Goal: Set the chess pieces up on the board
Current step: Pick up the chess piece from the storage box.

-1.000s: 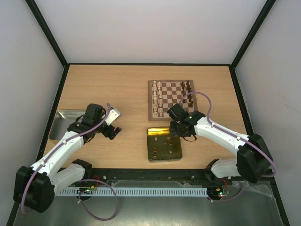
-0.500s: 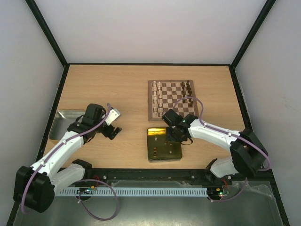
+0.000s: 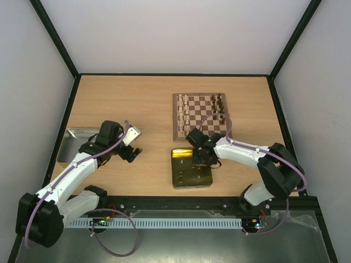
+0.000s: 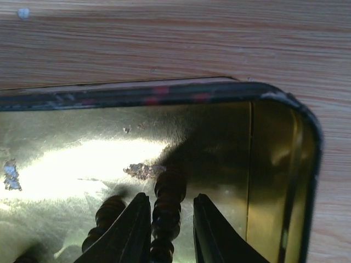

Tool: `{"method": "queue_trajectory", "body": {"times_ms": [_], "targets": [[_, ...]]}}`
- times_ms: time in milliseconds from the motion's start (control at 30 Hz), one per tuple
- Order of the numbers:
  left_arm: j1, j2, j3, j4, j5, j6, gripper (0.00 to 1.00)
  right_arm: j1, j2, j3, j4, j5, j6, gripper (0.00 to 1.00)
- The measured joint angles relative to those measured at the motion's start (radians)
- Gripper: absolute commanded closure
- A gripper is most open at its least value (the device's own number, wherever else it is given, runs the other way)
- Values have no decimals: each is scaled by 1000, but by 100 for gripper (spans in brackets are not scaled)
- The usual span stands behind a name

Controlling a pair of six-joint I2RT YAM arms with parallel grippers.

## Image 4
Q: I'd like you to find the dark piece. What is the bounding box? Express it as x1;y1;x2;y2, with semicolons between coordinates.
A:
149;169;186;262
81;195;126;253

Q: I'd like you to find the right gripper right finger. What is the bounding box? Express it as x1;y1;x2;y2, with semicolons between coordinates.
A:
193;194;267;263

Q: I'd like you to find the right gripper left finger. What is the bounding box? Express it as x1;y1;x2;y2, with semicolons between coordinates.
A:
75;192;151;262

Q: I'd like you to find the gold metal tin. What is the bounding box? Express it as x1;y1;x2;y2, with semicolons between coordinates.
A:
1;77;323;262

